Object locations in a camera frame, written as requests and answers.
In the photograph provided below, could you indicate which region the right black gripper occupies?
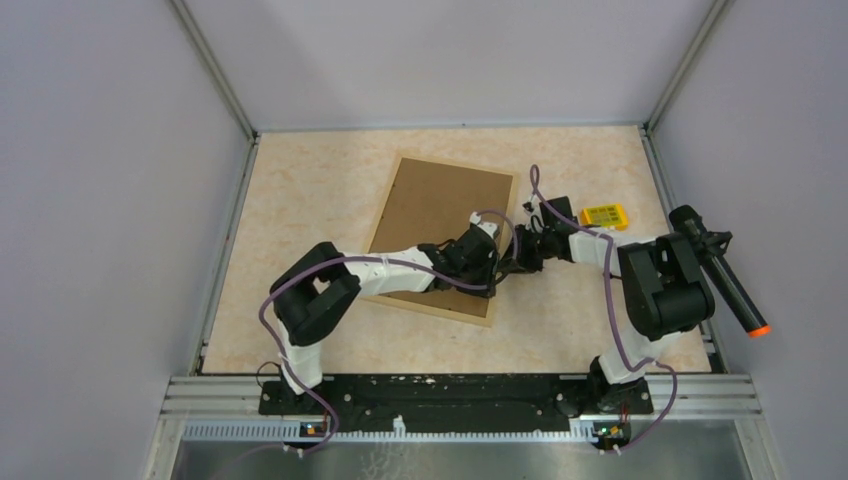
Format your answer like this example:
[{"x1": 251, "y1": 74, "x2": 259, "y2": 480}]
[{"x1": 497, "y1": 225, "x2": 554, "y2": 275}]

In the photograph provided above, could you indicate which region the light wooden picture frame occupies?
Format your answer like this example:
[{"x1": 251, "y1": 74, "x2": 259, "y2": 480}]
[{"x1": 360, "y1": 153, "x2": 521, "y2": 329}]

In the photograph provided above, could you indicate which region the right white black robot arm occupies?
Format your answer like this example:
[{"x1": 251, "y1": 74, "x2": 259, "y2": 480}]
[{"x1": 498, "y1": 197, "x2": 715, "y2": 413}]

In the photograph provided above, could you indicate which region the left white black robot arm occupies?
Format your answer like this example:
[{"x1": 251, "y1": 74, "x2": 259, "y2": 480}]
[{"x1": 262, "y1": 220, "x2": 500, "y2": 414}]

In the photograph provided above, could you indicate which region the yellow calculator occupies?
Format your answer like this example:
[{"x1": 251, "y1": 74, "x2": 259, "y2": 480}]
[{"x1": 579, "y1": 203, "x2": 630, "y2": 231}]

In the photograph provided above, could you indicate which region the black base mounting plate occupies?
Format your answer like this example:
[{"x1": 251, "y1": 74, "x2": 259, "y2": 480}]
[{"x1": 258, "y1": 374, "x2": 654, "y2": 433}]

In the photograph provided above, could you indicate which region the black microphone orange tip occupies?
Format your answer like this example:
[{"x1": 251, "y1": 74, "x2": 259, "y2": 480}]
[{"x1": 669, "y1": 205, "x2": 771, "y2": 338}]

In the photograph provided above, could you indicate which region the black microphone tripod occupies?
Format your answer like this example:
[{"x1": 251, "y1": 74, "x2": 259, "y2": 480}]
[{"x1": 689, "y1": 231, "x2": 733, "y2": 264}]

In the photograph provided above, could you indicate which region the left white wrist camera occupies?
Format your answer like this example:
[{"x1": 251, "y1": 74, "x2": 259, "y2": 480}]
[{"x1": 469, "y1": 212, "x2": 500, "y2": 241}]

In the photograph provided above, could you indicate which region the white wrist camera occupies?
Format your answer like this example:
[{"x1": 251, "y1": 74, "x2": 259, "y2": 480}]
[
  {"x1": 469, "y1": 212, "x2": 500, "y2": 241},
  {"x1": 522, "y1": 201, "x2": 544, "y2": 232}
]

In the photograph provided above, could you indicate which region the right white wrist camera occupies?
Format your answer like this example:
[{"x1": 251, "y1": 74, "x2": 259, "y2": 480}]
[{"x1": 522, "y1": 201, "x2": 544, "y2": 232}]

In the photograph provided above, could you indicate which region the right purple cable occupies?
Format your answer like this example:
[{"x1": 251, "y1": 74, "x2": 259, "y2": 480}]
[{"x1": 528, "y1": 164, "x2": 680, "y2": 455}]

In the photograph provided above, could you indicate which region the purple cable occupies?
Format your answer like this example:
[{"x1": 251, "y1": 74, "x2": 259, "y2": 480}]
[
  {"x1": 258, "y1": 209, "x2": 520, "y2": 458},
  {"x1": 528, "y1": 164, "x2": 680, "y2": 455}
]

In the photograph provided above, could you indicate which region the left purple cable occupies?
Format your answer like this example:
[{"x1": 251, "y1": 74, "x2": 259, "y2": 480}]
[{"x1": 258, "y1": 209, "x2": 520, "y2": 458}]

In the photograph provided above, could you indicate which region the white toothed cable rail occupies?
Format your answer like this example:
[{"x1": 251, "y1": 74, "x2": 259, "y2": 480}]
[{"x1": 182, "y1": 418, "x2": 597, "y2": 445}]

